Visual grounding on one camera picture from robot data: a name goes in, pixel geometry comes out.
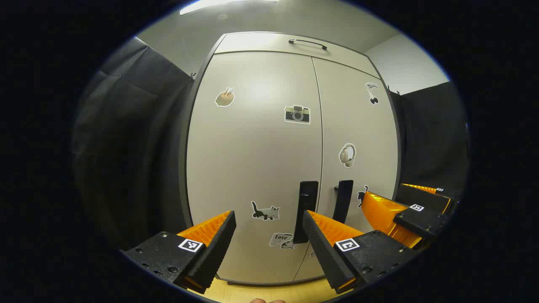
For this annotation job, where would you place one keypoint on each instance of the large ceiling light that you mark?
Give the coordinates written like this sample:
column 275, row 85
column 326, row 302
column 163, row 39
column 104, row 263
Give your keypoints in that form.
column 210, row 4

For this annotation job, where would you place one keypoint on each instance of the white cabinet drawer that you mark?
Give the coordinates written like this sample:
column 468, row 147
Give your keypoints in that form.
column 261, row 42

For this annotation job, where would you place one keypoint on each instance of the grey double-door shoe cabinet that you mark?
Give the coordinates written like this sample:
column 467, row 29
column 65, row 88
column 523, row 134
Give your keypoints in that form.
column 184, row 168

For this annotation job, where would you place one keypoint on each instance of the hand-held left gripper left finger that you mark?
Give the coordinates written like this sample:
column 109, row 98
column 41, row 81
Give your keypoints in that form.
column 219, row 248

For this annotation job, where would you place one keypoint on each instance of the black backdrop cloth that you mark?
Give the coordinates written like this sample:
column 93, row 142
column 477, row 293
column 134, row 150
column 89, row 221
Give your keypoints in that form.
column 126, row 139
column 433, row 134

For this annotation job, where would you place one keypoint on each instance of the white cabinet door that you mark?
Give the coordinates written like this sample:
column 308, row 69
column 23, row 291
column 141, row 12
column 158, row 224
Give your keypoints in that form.
column 252, row 160
column 358, row 126

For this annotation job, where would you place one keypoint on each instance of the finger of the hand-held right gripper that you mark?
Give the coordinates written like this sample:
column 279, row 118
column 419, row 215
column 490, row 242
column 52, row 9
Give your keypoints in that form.
column 421, row 221
column 425, row 198

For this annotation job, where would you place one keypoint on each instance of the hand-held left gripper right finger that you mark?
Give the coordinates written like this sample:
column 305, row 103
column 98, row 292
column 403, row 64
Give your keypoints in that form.
column 322, row 248

